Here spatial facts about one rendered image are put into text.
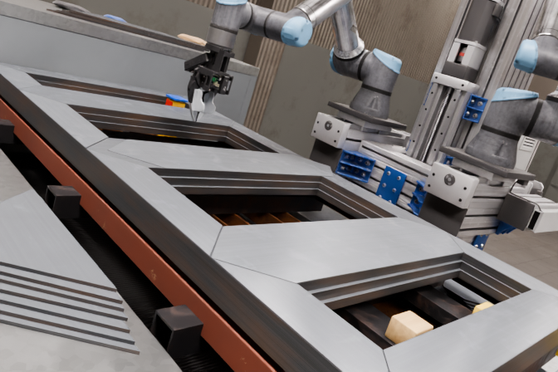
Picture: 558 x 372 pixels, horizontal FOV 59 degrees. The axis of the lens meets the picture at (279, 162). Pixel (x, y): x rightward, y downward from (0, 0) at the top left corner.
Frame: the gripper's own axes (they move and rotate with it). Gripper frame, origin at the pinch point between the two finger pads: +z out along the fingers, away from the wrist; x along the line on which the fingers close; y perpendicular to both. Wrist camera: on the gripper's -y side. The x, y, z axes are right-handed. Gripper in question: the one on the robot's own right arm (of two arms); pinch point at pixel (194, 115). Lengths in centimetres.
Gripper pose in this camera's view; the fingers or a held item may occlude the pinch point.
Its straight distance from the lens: 139.3
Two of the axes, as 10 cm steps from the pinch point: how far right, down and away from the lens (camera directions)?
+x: 6.9, 0.5, 7.2
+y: 6.6, 3.7, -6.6
